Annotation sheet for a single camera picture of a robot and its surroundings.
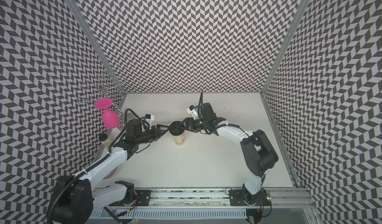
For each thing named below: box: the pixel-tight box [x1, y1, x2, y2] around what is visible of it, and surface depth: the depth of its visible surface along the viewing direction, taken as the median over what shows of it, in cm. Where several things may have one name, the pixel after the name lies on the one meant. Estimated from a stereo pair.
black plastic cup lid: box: [169, 120, 185, 136], surface depth 80 cm
